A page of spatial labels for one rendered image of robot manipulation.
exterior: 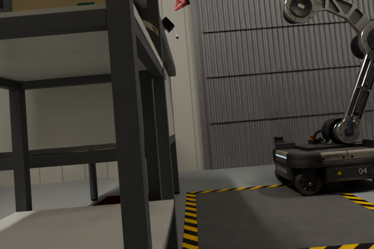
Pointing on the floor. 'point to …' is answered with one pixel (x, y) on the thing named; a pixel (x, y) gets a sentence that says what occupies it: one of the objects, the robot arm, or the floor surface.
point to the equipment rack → (128, 80)
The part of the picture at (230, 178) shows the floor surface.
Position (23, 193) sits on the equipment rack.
